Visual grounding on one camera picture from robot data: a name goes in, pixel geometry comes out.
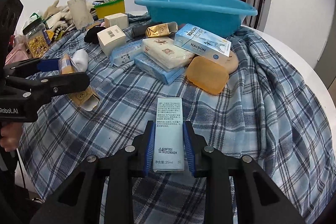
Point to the beige plush toy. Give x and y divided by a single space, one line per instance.
57 16

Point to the black cloth lump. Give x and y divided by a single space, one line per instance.
91 36

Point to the blue plastic basin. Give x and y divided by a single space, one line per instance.
221 17

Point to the blue plaid cloth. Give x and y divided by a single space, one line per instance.
266 111

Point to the black long box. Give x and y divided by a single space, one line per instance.
140 31

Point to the clear jar of snacks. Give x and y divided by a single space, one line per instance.
37 38

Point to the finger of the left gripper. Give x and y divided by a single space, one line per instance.
39 90
29 67

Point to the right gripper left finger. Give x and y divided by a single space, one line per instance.
96 181

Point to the blue tissue pack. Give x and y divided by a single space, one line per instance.
126 53
147 65

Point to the cream tissue pack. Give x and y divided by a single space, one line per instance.
165 53

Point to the blue tissue pack rear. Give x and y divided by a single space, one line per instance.
126 53

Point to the yellow green bin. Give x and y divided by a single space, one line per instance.
110 8

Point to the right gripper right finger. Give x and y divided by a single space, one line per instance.
239 183

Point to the mint green tall box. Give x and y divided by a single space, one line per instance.
168 153

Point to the gold carton near cubes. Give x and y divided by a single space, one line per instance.
81 93

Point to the person left hand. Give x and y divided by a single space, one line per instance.
10 136

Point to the white cube box rear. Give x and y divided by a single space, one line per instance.
119 19

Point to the Raison blue carton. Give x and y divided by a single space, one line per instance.
202 42

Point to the white round bottle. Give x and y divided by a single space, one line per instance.
80 59

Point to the gold foil box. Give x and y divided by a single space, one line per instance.
160 30

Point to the tan round pad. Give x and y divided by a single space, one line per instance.
229 63

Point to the pink bag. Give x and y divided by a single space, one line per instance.
19 50

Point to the white cube box barcode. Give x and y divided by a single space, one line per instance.
111 38

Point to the blue tissue pack lower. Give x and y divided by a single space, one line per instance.
147 65

